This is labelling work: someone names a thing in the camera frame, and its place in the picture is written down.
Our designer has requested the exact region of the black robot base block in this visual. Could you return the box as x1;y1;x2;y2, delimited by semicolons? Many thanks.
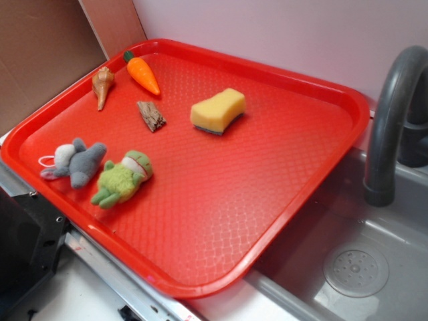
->
1;190;68;310

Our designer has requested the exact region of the orange toy carrot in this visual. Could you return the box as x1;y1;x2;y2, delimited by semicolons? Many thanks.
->
123;51;161;96

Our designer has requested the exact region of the red plastic tray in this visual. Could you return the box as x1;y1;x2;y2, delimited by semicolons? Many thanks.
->
1;39;369;298

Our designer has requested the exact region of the yellow kitchen sponge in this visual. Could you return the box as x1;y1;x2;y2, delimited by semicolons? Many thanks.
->
190;88;246;135

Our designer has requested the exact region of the brown wood bark piece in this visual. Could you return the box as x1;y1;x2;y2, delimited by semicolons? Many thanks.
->
136;101;167;132

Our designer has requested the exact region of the green plush frog toy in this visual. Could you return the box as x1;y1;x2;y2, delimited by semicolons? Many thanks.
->
90;150;153;209

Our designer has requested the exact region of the grey plush bunny toy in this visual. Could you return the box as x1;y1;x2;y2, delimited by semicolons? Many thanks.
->
39;138;107;189

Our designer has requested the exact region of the brown conch seashell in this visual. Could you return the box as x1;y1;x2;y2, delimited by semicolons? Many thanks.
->
92;66;114;111

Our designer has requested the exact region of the grey toy sink basin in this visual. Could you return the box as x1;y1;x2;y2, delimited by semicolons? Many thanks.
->
246;149;427;320

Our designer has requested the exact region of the grey toy faucet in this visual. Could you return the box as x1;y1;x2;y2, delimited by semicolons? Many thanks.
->
363;45;427;207

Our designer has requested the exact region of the brown cardboard panel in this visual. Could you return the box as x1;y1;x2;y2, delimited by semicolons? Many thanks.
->
0;0;148;138

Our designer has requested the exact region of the silver aluminium rail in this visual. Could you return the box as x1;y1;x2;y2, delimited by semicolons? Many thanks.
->
0;160;205;321

